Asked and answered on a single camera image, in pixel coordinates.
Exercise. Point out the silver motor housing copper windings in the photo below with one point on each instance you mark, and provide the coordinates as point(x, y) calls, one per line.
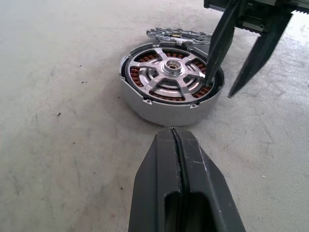
point(169, 113)

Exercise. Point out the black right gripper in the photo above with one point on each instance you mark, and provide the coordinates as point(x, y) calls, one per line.
point(265, 12)

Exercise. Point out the silver motor lid circuit board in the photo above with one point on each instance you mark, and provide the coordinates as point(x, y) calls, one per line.
point(164, 32)

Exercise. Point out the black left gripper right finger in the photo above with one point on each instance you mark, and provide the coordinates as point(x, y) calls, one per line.
point(205, 183)

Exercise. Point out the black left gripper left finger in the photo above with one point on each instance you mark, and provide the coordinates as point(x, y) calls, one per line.
point(154, 174)

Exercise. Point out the silver spoked rotor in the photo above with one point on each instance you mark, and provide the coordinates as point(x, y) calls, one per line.
point(157, 79)

